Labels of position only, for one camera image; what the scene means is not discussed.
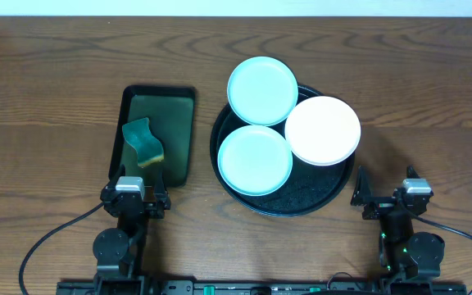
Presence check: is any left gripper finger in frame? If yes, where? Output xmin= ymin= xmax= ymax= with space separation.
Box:
xmin=109 ymin=164 xmax=125 ymax=189
xmin=153 ymin=168 xmax=166 ymax=196

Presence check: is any green yellow sponge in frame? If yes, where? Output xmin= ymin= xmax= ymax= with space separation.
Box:
xmin=122 ymin=117 xmax=165 ymax=168

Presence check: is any white pink plate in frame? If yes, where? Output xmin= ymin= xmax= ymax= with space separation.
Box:
xmin=284 ymin=96 xmax=361 ymax=166

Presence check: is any mint green plate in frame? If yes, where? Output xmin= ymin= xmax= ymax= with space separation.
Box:
xmin=216 ymin=125 xmax=293 ymax=197
xmin=227 ymin=57 xmax=298 ymax=126

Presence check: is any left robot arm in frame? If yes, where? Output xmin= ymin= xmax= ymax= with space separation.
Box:
xmin=93 ymin=166 xmax=171 ymax=295

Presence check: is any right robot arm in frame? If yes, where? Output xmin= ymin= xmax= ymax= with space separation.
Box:
xmin=351 ymin=166 xmax=445 ymax=294

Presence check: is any black round tray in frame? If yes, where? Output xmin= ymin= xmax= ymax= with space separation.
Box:
xmin=210 ymin=105 xmax=355 ymax=217

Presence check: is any black rectangular tray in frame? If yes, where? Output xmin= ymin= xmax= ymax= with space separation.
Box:
xmin=108 ymin=85 xmax=196 ymax=188

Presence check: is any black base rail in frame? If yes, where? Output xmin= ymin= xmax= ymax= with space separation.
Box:
xmin=56 ymin=280 xmax=467 ymax=295

